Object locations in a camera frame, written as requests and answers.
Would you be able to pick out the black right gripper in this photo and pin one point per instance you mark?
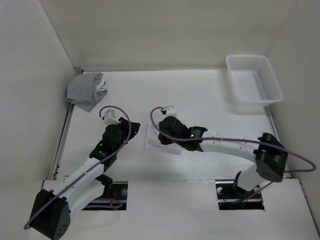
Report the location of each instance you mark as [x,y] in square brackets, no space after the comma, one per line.
[164,140]

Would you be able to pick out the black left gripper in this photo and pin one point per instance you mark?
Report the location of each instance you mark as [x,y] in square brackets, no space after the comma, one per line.
[135,127]

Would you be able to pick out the white tank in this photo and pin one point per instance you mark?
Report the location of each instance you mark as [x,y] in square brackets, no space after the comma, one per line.
[153,143]
[101,86]

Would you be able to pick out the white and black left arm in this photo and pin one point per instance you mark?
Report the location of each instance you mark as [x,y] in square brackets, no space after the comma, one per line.
[54,209]

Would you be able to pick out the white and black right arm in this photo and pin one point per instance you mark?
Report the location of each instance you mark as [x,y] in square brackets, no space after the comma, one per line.
[268,162]

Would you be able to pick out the white folded tank top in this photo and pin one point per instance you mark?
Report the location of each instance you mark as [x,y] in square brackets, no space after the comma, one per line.
[101,86]

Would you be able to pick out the grey folded tank top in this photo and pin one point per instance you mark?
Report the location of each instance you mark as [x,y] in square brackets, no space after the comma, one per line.
[82,91]

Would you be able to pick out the white plastic mesh basket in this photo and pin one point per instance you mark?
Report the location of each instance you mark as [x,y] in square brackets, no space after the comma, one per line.
[253,81]

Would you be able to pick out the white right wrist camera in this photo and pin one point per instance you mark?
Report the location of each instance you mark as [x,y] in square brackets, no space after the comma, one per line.
[169,111]

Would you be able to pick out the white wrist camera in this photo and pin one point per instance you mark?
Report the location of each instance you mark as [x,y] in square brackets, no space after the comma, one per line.
[109,117]
[169,111]

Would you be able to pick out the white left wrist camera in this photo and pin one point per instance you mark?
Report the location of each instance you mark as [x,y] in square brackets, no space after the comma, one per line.
[109,117]

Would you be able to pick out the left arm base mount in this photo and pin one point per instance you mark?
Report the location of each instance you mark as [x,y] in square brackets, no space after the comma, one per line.
[113,199]

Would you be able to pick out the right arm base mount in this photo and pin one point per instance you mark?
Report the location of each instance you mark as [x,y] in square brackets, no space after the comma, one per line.
[230,199]

